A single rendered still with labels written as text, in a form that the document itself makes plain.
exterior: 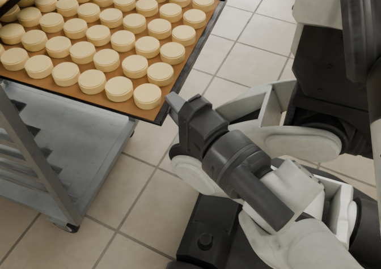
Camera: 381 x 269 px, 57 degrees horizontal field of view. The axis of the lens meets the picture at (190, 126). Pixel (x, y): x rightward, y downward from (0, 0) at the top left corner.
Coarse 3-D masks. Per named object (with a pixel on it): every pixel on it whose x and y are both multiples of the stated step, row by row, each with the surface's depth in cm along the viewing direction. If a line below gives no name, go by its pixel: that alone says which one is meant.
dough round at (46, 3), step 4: (36, 0) 80; (40, 0) 80; (44, 0) 80; (48, 0) 80; (52, 0) 80; (56, 0) 80; (36, 4) 79; (40, 4) 79; (44, 4) 79; (48, 4) 79; (52, 4) 79; (40, 8) 79; (44, 8) 79; (48, 8) 79; (52, 8) 80
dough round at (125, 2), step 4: (116, 0) 80; (120, 0) 80; (124, 0) 80; (128, 0) 80; (132, 0) 80; (116, 4) 79; (120, 4) 79; (124, 4) 79; (128, 4) 79; (132, 4) 80; (116, 8) 80; (120, 8) 80; (124, 8) 79; (128, 8) 80; (132, 8) 80
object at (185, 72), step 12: (216, 12) 80; (204, 36) 75; (192, 60) 71; (180, 72) 69; (24, 84) 66; (180, 84) 65; (108, 108) 63; (168, 108) 62; (144, 120) 61; (156, 120) 61
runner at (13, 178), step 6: (0, 174) 113; (6, 174) 116; (12, 174) 116; (6, 180) 115; (12, 180) 113; (18, 180) 115; (24, 180) 115; (30, 180) 115; (24, 186) 113; (30, 186) 111; (36, 186) 114; (42, 186) 114; (42, 192) 111; (48, 192) 109; (72, 198) 111; (78, 198) 111
